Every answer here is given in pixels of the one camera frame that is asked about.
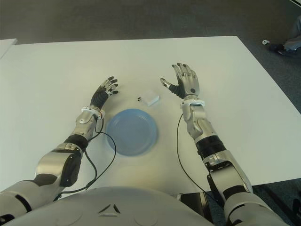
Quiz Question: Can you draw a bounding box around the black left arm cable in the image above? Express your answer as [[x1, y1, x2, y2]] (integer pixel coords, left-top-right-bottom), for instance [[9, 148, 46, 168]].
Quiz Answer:
[[56, 116, 117, 198]]

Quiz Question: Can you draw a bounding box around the grey robot torso shell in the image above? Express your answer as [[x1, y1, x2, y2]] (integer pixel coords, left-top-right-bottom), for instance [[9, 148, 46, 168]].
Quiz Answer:
[[23, 186, 214, 226]]

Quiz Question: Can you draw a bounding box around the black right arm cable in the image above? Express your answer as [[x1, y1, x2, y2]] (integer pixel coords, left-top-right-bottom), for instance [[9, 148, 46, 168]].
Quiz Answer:
[[176, 113, 224, 205]]

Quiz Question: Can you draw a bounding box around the blue plastic plate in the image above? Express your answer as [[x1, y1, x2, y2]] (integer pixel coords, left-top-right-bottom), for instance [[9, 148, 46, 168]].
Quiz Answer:
[[105, 107, 159, 157]]

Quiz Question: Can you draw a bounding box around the adjacent white table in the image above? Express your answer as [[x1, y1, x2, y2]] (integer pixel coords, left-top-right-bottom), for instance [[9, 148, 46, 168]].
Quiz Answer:
[[0, 39, 19, 59]]

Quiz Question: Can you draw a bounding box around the white charger block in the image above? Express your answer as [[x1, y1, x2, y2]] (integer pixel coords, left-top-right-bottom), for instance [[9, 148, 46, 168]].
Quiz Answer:
[[137, 90, 160, 107]]

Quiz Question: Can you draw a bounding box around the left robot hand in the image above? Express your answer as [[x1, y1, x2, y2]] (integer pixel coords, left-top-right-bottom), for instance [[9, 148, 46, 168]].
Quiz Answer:
[[90, 76, 119, 109]]

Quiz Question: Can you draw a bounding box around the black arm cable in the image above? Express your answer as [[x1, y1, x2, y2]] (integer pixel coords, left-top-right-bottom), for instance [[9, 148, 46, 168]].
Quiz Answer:
[[56, 116, 117, 198], [176, 113, 224, 205]]

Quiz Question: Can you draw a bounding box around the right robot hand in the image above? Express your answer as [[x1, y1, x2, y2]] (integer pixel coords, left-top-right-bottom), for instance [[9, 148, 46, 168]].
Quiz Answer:
[[159, 63, 200, 99]]

